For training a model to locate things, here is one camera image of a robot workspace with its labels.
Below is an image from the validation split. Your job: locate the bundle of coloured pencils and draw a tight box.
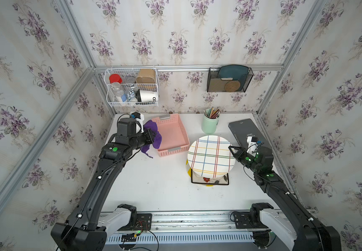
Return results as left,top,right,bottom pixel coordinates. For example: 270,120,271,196
204,107,221,119

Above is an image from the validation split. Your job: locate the mint green pencil cup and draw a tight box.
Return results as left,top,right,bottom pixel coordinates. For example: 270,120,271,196
202,115,219,135

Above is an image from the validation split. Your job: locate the black mesh wall organizer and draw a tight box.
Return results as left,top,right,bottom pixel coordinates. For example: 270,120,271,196
207,67,254,93

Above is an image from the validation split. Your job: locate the pink perforated plastic basket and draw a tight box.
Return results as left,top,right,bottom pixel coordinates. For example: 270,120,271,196
151,114,190,157

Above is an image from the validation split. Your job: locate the round woven coaster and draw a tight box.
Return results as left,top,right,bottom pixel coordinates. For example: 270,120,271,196
225,80,241,92

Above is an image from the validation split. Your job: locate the white wire wall basket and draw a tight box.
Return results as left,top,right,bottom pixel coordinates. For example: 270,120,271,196
104,67,159,107

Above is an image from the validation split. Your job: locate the square floral plate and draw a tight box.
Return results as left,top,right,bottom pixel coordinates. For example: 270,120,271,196
188,169,229,186

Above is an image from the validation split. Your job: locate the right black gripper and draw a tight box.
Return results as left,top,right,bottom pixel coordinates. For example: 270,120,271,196
228,144,262,173

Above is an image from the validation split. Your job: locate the yellow striped round plate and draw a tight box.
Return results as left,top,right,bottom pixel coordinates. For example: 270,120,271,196
186,160,214,187

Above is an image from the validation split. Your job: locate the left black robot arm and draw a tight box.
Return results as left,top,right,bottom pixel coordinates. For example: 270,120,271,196
51,117,161,251

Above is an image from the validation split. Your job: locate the clear plastic bottle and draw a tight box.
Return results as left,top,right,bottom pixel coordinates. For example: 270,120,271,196
111,82,127,103

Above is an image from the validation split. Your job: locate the purple knitted cloth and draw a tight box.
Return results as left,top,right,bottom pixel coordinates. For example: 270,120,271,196
141,120,162,159

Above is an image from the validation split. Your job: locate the plaid round plate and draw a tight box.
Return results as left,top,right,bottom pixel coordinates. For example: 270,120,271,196
187,135,236,179

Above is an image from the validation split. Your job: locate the white mug with black print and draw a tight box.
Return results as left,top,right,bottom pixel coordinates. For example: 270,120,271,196
136,90,158,102

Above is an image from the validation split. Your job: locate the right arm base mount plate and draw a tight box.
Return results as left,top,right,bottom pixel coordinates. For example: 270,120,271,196
230,211,269,229

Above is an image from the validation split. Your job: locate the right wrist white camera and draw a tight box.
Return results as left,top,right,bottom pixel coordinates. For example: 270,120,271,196
247,136,258,153

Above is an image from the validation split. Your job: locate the red capped jar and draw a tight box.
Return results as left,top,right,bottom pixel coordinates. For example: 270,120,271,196
109,74,122,84

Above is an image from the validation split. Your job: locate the teal plate in organizer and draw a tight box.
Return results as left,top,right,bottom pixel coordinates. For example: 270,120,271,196
218,64,250,83

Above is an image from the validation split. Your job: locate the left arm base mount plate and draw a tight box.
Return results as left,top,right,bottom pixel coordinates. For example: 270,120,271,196
117,213,152,231

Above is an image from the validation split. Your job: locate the small circuit board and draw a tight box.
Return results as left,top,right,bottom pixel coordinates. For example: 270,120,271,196
120,233,138,243

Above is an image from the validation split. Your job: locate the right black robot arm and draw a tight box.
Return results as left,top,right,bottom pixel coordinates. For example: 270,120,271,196
229,146,342,251

